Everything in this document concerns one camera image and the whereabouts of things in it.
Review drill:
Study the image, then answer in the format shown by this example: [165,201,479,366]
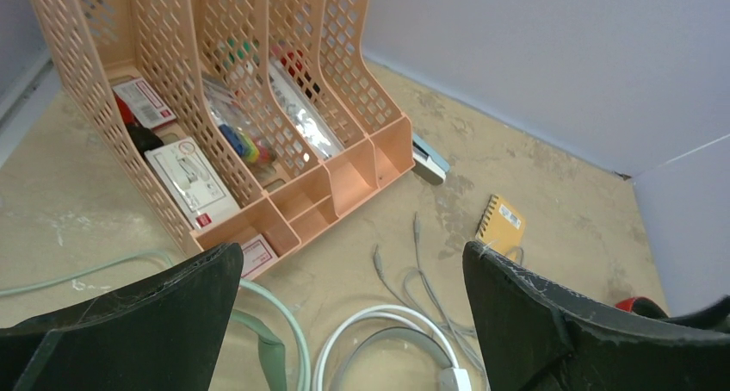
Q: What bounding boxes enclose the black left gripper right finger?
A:
[462,241,729,390]

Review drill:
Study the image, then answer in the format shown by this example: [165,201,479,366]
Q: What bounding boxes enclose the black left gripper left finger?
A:
[1,243,244,390]

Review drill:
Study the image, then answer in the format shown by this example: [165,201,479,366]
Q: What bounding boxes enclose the white over-ear headphones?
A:
[312,304,479,390]

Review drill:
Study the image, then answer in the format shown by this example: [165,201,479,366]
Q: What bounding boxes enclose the mint green headphones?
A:
[1,251,312,390]

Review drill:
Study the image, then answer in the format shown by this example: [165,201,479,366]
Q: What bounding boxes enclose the red black headphones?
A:
[615,296,668,320]

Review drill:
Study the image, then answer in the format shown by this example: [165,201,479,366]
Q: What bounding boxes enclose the yellow spiral notebook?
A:
[475,194,525,265]

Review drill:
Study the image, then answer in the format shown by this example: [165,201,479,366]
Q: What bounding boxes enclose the white red label card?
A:
[241,234,279,280]

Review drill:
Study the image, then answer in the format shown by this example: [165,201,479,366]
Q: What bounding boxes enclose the white staples box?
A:
[145,137,239,230]

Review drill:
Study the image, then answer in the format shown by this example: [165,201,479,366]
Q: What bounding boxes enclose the light blue stapler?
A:
[412,133,450,186]

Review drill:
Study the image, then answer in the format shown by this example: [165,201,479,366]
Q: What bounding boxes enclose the colourful marker set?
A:
[218,124,275,164]

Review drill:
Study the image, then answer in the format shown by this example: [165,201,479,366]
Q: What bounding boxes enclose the red white small box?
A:
[112,77,176,130]

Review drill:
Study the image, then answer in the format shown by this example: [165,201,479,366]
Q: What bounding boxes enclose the peach plastic file organizer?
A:
[30,0,414,271]

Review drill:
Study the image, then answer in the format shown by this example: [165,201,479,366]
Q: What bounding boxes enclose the clear plastic ruler pouch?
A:
[268,59,343,159]

